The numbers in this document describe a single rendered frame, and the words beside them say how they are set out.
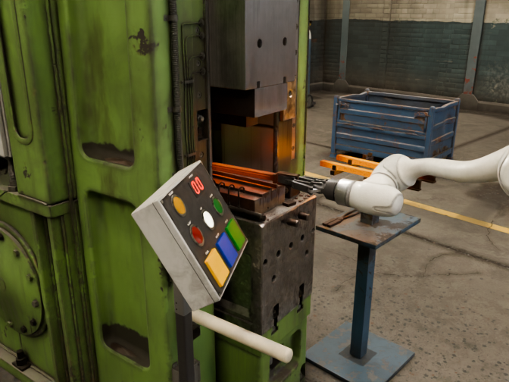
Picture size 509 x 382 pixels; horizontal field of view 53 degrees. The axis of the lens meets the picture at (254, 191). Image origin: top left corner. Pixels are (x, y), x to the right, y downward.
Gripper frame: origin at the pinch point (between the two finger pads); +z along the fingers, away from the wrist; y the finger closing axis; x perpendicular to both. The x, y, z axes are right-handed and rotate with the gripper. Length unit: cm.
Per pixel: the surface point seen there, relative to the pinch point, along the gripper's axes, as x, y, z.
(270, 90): 31.2, -3.4, 5.9
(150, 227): 10, -74, -10
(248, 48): 45.5, -16.3, 5.9
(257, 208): -8.9, -11.0, 5.5
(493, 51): -3, 792, 101
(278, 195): -8.4, 2.7, 5.6
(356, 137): -77, 373, 144
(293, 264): -36.0, 5.3, -0.6
